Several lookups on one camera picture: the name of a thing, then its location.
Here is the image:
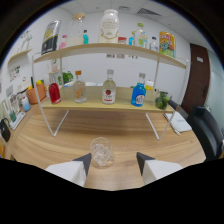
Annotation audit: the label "small orange-cap clear bottle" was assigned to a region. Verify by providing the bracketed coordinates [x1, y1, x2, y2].
[72, 70, 88, 104]

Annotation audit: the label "tall white milk bottle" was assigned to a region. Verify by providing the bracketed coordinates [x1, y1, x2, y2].
[98, 8, 120, 44]

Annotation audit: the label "clear glass with ice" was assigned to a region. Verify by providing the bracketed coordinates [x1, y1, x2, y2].
[89, 136, 115, 169]

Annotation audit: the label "white notebook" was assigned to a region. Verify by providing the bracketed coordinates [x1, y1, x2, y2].
[163, 110, 193, 135]

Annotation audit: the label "black chair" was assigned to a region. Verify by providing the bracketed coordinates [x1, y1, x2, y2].
[186, 105, 224, 161]

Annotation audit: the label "white tray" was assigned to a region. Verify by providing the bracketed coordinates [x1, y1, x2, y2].
[8, 111, 27, 131]

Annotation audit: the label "glass of green limes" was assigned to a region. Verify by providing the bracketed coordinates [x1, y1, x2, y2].
[154, 90, 173, 111]

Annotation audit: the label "black bag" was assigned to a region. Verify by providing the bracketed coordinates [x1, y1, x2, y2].
[0, 118, 12, 143]

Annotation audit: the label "small pale blue bottle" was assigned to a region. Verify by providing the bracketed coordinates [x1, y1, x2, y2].
[21, 96, 32, 113]

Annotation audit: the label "red liquid bottle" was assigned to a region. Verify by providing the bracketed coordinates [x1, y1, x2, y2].
[48, 75, 62, 105]

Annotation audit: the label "orange pot with utensils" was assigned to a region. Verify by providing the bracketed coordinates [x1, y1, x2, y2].
[25, 79, 47, 105]

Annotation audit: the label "clear bottle with red label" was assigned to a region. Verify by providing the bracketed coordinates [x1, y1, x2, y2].
[101, 69, 117, 106]

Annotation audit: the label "green potted plant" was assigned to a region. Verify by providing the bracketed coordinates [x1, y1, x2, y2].
[58, 70, 74, 86]

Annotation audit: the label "white box appliance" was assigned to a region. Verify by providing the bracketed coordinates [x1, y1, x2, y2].
[19, 77, 33, 93]

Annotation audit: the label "brown door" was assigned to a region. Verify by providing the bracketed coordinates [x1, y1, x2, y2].
[181, 43, 211, 116]

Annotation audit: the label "small clear blue-cap bottle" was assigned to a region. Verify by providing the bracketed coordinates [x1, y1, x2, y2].
[149, 36, 160, 52]

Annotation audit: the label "yellow cartoon drink can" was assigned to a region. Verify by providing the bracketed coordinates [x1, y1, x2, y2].
[158, 31, 177, 59]

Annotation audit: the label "two-tier wooden shelf rack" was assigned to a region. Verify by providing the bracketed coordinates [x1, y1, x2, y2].
[31, 42, 190, 141]

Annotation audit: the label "pink liquid bottle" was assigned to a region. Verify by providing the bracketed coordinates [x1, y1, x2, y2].
[58, 34, 68, 50]

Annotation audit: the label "large silver black can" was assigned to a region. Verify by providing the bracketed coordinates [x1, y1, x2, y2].
[40, 19, 63, 56]

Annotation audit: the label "teal liquid bottle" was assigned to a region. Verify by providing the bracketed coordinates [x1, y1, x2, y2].
[82, 29, 90, 45]

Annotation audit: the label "clear bottle with green cap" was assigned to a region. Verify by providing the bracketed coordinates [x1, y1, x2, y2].
[134, 22, 148, 49]

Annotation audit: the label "ceiling air vent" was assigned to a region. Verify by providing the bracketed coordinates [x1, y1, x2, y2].
[136, 7, 162, 17]

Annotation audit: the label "wooden wall shelf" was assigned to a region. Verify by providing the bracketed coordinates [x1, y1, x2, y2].
[7, 48, 34, 64]

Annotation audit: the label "white ornament on wall shelf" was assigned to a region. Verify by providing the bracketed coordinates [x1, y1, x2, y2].
[19, 31, 33, 51]

